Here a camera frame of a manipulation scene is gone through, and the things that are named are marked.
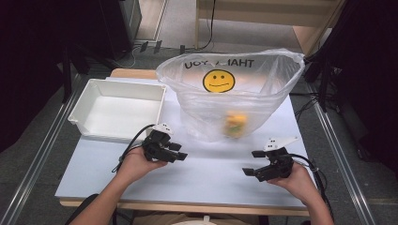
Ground person's left hand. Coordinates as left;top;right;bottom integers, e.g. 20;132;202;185
115;147;168;186

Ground right hand-held gripper cable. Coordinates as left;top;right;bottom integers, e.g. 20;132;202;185
288;153;334;221

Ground white floor cable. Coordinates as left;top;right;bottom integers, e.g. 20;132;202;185
120;45;143;68

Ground person's right hand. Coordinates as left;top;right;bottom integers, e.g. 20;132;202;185
268;162;317;205

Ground black curtain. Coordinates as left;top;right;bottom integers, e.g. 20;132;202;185
0;0;104;154
327;0;398;177

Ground black metal stand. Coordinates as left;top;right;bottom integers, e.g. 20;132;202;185
303;46;338;113
60;43;117;104

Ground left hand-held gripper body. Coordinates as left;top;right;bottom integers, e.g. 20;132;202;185
142;122;175;163

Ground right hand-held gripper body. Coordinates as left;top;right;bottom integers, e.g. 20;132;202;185
254;136;299;183

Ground clear smiley plastic bag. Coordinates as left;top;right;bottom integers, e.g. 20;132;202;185
155;48;306;143

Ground dark cabinet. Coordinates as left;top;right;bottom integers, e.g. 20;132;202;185
99;0;143;61

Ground hand-held gripper cable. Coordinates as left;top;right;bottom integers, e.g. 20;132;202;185
111;124;157;173
288;153;334;221

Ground black floor cables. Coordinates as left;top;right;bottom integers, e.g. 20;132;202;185
293;93;327;124

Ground black hanging cable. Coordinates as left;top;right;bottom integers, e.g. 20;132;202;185
199;0;218;51

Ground metal floor rail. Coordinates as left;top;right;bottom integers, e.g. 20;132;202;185
308;83;377;225
0;74;83;225

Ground yellow drink carton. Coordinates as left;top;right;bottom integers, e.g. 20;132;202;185
222;111;249;139

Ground light wooden shelf frame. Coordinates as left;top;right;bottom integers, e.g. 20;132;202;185
194;0;346;57

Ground left hand-held gripper cable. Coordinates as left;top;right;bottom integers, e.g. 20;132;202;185
111;124;157;173

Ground white plastic tray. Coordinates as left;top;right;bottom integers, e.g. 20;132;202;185
68;78;168;143

